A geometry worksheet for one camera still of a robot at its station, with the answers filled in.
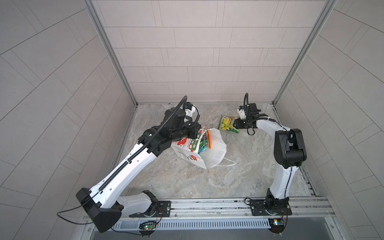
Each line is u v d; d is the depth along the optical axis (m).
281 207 0.65
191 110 0.58
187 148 0.72
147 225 0.64
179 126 0.50
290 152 0.52
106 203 0.36
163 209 0.71
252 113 0.79
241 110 0.90
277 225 0.68
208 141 0.86
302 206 0.73
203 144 0.83
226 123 1.00
